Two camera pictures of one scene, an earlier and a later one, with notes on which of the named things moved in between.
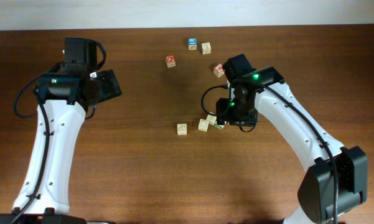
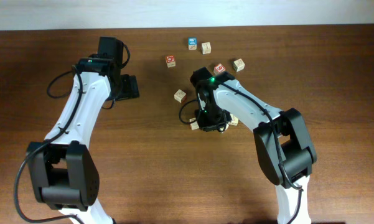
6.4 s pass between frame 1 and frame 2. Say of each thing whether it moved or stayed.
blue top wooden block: stayed
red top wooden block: stayed
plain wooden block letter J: stayed
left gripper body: moved
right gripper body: moved
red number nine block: stayed
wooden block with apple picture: moved
